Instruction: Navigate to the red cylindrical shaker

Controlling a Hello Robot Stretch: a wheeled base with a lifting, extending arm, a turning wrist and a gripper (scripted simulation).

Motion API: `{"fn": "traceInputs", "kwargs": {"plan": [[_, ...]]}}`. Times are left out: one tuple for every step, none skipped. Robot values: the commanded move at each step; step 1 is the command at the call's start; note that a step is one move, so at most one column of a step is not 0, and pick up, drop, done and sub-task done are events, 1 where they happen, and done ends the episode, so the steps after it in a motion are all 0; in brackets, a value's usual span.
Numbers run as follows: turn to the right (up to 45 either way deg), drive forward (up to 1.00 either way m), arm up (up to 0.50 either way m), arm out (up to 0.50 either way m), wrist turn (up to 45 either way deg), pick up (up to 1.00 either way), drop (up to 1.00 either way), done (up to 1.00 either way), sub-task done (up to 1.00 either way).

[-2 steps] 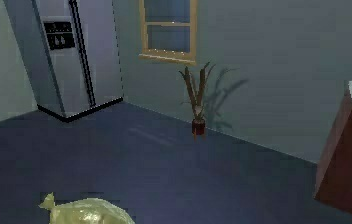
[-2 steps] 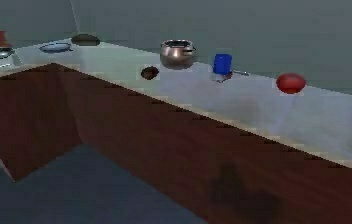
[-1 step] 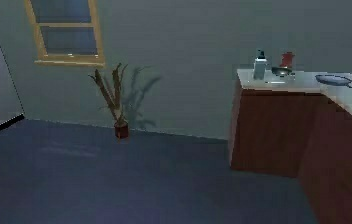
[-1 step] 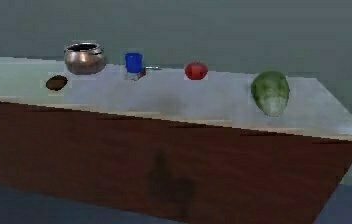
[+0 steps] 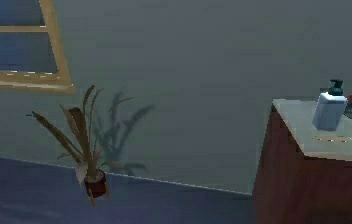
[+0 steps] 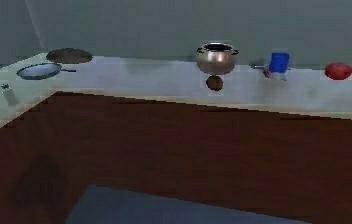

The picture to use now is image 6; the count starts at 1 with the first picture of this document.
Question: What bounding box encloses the grey shaker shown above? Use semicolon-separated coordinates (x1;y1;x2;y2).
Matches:
0;83;19;107

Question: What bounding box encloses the brown kitchen counter cabinet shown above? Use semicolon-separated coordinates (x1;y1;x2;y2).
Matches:
0;52;352;224

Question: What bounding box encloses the brown round potato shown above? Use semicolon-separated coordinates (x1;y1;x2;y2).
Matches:
205;75;225;92

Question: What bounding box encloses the silver metal pot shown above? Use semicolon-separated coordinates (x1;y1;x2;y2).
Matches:
195;41;240;76

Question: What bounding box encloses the silver spoon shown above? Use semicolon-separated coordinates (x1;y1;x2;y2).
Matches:
249;63;271;71

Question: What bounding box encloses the brown round plate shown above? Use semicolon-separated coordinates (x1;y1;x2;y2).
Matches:
45;47;94;65

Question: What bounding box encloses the grey frying pan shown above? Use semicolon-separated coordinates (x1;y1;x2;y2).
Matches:
16;62;77;81

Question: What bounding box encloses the red tomato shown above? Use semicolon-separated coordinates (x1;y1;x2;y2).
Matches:
324;61;352;81

